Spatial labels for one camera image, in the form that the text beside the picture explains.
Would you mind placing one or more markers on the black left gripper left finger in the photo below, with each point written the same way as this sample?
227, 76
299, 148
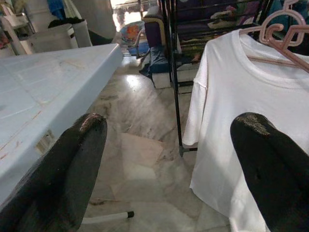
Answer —
55, 181

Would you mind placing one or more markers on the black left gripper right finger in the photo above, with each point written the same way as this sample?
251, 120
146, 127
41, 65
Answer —
272, 174

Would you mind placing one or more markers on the pink plastic hanger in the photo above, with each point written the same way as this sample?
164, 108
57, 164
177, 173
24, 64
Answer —
265, 31

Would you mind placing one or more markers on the white t-shirt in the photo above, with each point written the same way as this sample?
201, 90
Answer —
241, 96

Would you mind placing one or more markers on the white plastic folding table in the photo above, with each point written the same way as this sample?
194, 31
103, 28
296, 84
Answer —
36, 84

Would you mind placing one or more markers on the black metal clothes rack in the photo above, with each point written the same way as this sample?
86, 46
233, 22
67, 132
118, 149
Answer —
177, 116

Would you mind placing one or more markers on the white plastic bin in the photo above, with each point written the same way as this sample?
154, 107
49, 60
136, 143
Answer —
53, 41

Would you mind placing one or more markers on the navy blue cloth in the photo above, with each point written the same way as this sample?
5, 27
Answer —
159, 62

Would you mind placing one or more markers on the purple patterned cloth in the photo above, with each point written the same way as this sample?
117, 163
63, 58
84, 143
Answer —
193, 26

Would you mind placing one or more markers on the colourful printed kids tub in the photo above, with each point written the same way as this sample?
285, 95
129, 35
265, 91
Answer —
132, 31

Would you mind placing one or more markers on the purple chair yellow trim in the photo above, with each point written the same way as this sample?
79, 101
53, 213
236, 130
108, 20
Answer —
154, 31

